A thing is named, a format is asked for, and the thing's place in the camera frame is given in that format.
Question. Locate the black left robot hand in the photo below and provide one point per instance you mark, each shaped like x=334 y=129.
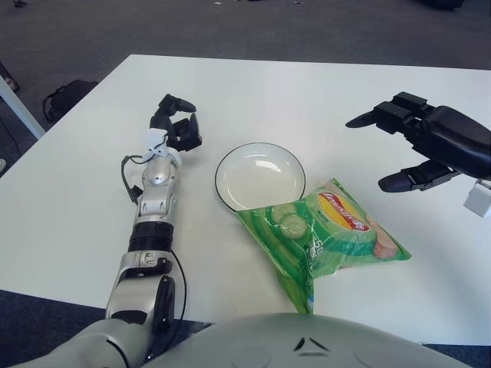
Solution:
x=184 y=134

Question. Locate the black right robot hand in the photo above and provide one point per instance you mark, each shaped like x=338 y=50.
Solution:
x=452 y=138

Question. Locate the green potato chips bag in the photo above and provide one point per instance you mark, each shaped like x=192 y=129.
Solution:
x=326 y=237

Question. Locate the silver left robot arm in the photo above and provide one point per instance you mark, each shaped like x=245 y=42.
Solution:
x=157 y=180

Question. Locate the white plate with black rim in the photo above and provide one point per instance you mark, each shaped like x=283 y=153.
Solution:
x=261 y=176

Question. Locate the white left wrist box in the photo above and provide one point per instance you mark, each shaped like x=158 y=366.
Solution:
x=156 y=138

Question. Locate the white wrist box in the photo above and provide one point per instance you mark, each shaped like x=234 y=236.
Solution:
x=477 y=199
x=156 y=138

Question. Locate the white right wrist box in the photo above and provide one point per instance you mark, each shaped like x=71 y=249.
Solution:
x=477 y=199

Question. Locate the black backpack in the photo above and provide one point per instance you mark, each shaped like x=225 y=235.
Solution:
x=69 y=96

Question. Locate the white table leg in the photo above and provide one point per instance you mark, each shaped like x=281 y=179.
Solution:
x=23 y=111

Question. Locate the grey robot torso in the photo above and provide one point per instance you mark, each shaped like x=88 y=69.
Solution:
x=307 y=345

